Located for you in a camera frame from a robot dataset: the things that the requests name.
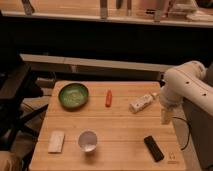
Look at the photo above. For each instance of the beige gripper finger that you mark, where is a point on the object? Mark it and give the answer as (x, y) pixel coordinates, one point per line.
(166, 115)

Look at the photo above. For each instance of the green ceramic bowl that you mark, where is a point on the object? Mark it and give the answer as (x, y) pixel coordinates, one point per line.
(73, 96)

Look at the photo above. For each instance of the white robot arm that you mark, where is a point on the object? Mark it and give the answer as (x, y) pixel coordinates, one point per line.
(185, 81)

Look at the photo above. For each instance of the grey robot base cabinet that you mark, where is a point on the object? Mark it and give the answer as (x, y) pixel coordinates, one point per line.
(199, 113)

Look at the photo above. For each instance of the black remote control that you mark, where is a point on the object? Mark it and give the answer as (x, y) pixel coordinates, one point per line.
(153, 148)

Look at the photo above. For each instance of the orange carrot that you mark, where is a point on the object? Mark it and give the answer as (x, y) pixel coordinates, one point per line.
(108, 99)

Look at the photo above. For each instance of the beige sponge block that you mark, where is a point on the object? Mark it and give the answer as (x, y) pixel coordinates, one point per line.
(56, 142)

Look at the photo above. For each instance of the black chair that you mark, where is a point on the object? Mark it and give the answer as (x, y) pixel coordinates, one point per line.
(17, 82)

